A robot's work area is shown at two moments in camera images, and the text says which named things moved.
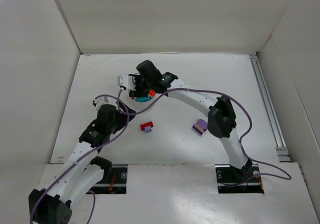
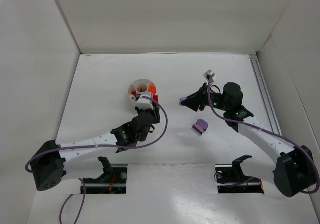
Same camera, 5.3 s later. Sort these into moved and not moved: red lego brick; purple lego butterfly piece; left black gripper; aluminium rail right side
Moved: red lego brick; left black gripper
Not moved: purple lego butterfly piece; aluminium rail right side
